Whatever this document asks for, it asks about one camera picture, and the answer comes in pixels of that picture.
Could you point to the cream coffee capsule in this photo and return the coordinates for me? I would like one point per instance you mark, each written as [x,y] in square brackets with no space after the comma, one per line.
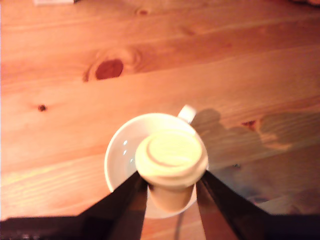
[170,155]

